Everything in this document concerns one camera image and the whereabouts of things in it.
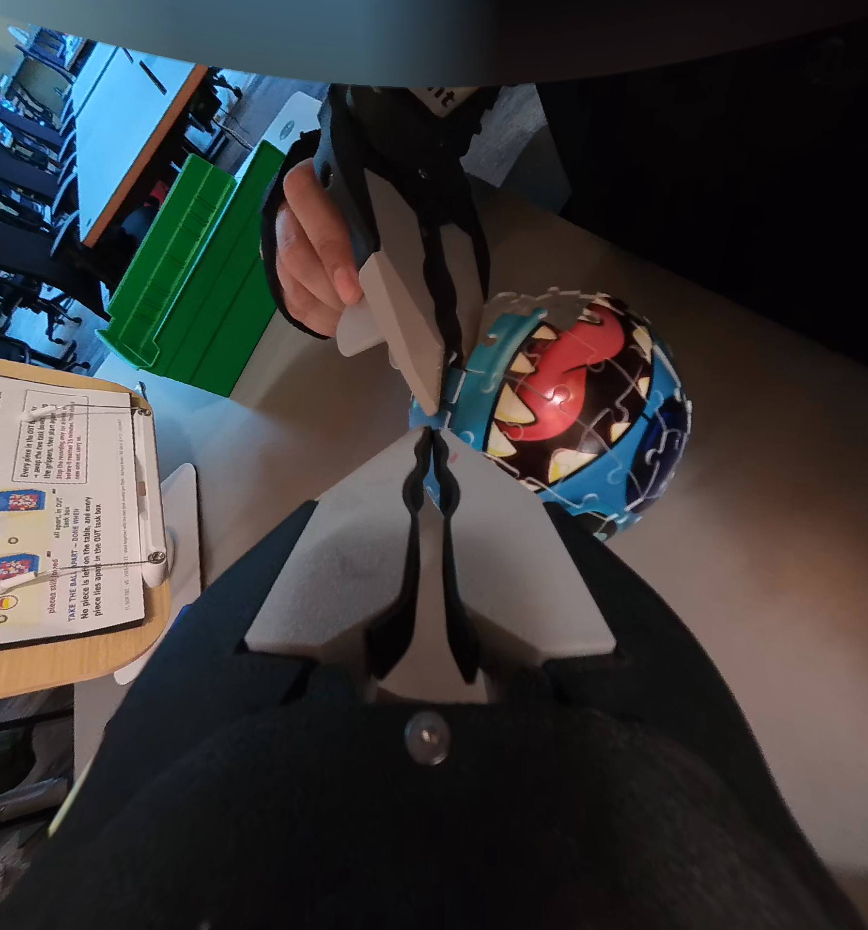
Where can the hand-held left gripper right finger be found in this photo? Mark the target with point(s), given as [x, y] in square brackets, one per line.
[528, 574]

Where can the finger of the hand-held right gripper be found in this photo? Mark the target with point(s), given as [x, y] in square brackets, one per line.
[467, 283]
[405, 320]

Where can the white panel with round logo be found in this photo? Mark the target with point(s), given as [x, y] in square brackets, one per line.
[292, 120]

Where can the person's right hand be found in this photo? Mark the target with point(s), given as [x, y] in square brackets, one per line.
[310, 254]

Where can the white table with orange edge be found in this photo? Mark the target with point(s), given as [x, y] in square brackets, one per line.
[125, 123]

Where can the wooden clipboard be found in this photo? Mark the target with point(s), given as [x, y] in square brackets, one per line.
[154, 625]

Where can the white clipboard clip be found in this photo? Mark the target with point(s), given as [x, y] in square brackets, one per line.
[150, 494]

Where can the blue monster-mouth puzzle ball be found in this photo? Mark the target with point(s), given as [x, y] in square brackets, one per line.
[586, 407]

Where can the white plastic stand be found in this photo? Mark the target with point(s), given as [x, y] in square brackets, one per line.
[183, 508]

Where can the printed instruction sheet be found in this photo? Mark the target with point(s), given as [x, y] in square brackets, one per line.
[49, 508]

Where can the row of black office chairs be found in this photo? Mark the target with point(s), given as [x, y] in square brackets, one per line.
[20, 181]

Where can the green plastic bin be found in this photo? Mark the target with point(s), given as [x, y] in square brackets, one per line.
[201, 290]

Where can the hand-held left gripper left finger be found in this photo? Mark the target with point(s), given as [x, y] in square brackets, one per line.
[318, 574]

